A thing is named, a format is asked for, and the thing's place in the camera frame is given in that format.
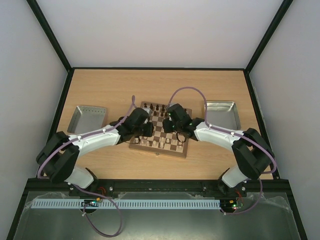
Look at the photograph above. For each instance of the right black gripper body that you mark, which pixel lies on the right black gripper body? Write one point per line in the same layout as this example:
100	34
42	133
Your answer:
167	125

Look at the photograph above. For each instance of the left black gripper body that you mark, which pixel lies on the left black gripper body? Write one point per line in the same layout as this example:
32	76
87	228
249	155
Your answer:
138	132

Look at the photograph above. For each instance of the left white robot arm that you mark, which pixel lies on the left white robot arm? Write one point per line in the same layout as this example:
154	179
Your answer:
59	156

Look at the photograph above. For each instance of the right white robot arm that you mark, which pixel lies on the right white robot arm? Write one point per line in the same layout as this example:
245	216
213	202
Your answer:
251	152

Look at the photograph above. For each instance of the wooden chess board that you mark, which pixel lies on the wooden chess board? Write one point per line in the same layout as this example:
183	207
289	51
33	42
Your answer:
160	143

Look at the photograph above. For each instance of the right metal tray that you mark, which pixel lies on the right metal tray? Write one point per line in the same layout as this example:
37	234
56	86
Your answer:
222	113

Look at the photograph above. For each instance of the metal tray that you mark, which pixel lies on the metal tray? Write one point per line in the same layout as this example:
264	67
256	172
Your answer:
86	119
222	113

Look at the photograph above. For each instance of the left metal tray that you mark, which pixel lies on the left metal tray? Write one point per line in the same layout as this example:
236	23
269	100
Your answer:
86	119

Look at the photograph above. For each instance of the black mounting rail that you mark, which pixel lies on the black mounting rail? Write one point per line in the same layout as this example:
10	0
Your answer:
205	188

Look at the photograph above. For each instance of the slotted white cable duct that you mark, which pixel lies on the slotted white cable duct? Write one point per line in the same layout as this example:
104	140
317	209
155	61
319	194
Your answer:
129	204

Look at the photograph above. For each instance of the black cage frame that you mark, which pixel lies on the black cage frame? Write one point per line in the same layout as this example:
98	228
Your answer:
33	184

